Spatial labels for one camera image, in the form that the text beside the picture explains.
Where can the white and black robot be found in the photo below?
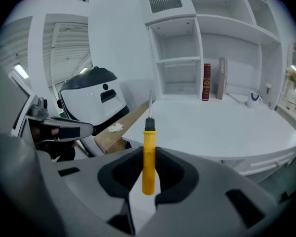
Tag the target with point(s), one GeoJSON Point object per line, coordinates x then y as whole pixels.
{"type": "Point", "coordinates": [88, 95]}

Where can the dark red book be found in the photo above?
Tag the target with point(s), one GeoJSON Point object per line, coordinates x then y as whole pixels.
{"type": "Point", "coordinates": [206, 83]}

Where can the white dressing table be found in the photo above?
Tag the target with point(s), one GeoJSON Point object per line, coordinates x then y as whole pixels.
{"type": "Point", "coordinates": [294, 107]}

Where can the white desk with shelf unit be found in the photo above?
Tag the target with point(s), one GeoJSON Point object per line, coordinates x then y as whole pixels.
{"type": "Point", "coordinates": [212, 127]}

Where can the long cardboard box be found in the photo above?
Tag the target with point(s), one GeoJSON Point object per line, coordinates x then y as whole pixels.
{"type": "Point", "coordinates": [118, 137]}

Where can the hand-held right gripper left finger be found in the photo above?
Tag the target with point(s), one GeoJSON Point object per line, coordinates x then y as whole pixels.
{"type": "Point", "coordinates": [84, 181]}

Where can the ceiling light tube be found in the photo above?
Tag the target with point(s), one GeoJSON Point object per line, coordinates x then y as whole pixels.
{"type": "Point", "coordinates": [21, 71]}
{"type": "Point", "coordinates": [83, 70]}

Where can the grey gripper-mounted camera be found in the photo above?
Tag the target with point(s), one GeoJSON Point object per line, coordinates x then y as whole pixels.
{"type": "Point", "coordinates": [39, 106]}

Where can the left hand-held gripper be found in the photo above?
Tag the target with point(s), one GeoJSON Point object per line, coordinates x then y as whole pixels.
{"type": "Point", "coordinates": [35, 118]}

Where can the white paper scrap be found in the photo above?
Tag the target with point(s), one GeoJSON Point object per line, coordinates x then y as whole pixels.
{"type": "Point", "coordinates": [115, 128]}

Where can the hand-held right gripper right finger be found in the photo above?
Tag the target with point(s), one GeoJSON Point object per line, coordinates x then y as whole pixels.
{"type": "Point", "coordinates": [212, 206]}

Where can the small white adapter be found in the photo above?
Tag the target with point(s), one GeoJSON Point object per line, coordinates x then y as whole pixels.
{"type": "Point", "coordinates": [268, 88]}

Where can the white mug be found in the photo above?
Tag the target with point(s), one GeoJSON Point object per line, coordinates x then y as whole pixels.
{"type": "Point", "coordinates": [252, 100]}

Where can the pink flower bouquet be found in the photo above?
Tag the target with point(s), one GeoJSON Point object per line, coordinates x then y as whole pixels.
{"type": "Point", "coordinates": [294, 76]}

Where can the grey book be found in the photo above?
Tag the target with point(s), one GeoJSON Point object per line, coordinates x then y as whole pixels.
{"type": "Point", "coordinates": [221, 78]}

